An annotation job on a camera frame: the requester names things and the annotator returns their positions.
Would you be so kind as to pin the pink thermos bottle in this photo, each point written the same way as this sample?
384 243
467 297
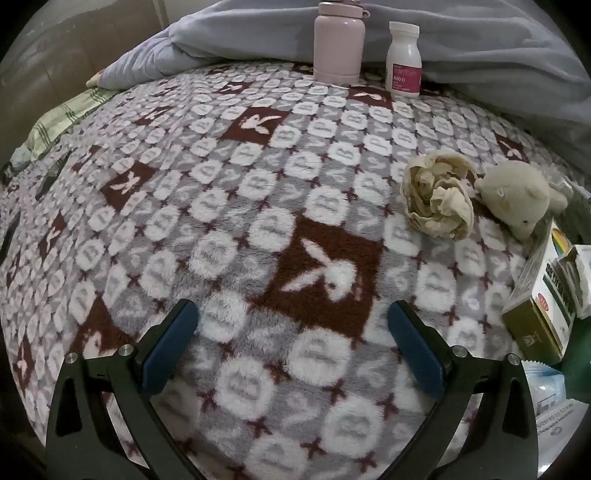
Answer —
339 46

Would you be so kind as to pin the white green tissue pack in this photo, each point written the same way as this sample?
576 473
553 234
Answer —
577 281

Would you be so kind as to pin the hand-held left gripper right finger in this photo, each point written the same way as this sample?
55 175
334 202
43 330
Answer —
418 350

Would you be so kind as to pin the beige paper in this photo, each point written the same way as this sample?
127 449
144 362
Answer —
438 194

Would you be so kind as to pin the blue-grey quilt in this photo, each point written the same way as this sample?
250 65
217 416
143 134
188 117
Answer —
485 46

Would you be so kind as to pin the green white medicine box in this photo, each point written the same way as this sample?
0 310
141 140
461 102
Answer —
535 323

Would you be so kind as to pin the white pill bottle pink label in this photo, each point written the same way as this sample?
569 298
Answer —
402 55

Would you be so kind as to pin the green plaid sheet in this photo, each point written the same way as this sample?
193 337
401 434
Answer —
60 120

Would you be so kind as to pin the grey maroon printed blanket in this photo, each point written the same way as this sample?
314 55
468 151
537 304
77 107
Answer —
231 184

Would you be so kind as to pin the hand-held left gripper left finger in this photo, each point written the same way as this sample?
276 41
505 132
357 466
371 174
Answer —
168 350

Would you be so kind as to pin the small white plush toy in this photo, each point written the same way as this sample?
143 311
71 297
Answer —
517 194

